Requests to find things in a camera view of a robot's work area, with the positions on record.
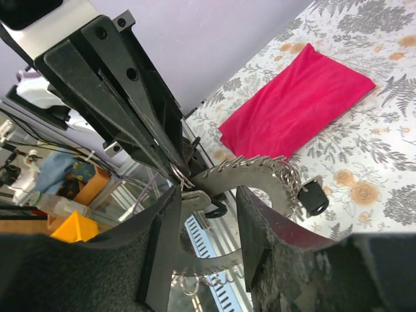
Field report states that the blue slotted cable duct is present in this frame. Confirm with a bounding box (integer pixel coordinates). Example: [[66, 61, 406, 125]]
[[185, 216, 253, 311]]

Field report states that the blue cloth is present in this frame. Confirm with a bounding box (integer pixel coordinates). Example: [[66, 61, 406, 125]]
[[34, 151, 75, 194]]

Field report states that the black tag key set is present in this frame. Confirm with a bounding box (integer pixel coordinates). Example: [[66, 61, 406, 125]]
[[297, 175, 329, 216], [180, 166, 228, 226]]

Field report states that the floral tablecloth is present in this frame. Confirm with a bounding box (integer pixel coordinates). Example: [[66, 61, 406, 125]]
[[187, 1, 415, 240]]

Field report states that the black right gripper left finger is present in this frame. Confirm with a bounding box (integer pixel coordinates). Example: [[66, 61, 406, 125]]
[[1, 186, 181, 311]]

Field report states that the clear plastic bottle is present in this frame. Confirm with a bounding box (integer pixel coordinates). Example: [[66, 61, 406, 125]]
[[28, 192, 90, 218]]

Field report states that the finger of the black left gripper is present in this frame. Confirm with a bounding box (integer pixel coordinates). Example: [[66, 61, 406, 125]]
[[34, 40, 180, 184], [81, 10, 190, 177]]

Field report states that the wooden tray box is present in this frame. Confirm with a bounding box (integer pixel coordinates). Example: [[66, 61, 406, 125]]
[[47, 164, 111, 228]]

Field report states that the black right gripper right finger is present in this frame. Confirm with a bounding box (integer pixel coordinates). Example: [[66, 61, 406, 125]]
[[236, 187, 415, 311]]

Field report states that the pink folded cloth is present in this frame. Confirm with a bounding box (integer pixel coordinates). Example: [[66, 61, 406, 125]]
[[218, 44, 376, 158]]

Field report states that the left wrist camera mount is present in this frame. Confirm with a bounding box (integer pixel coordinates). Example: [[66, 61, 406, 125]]
[[1, 0, 99, 67]]

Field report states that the yellow plastic bin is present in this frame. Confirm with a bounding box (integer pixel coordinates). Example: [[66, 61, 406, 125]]
[[50, 211, 99, 243]]

